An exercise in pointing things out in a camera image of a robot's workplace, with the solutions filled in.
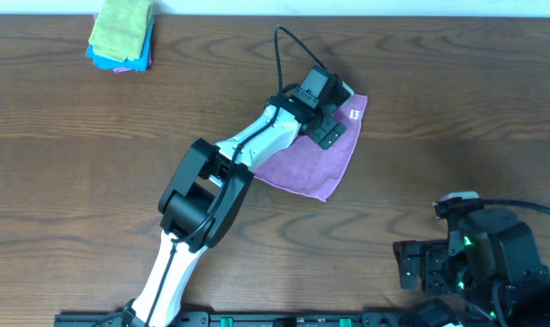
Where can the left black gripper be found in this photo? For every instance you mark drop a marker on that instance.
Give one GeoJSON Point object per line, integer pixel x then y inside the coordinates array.
{"type": "Point", "coordinates": [332, 124]}

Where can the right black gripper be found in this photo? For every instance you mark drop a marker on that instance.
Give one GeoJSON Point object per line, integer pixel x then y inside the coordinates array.
{"type": "Point", "coordinates": [433, 254]}

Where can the purple microfiber cloth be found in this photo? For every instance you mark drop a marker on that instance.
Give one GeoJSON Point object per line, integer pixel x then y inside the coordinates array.
{"type": "Point", "coordinates": [305, 168]}

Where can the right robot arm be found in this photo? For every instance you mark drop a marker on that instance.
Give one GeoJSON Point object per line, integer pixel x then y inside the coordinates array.
{"type": "Point", "coordinates": [488, 266]}

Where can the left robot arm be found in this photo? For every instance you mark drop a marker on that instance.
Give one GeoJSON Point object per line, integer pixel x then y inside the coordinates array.
{"type": "Point", "coordinates": [202, 199]}

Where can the folded purple cloth in stack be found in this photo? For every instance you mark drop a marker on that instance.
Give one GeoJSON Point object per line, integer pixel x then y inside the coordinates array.
{"type": "Point", "coordinates": [141, 64]}

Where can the folded green cloth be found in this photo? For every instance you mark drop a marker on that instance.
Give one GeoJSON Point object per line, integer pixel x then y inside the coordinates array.
{"type": "Point", "coordinates": [120, 29]}

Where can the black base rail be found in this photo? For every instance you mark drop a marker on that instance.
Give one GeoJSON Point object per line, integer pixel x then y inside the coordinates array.
{"type": "Point", "coordinates": [207, 319]}

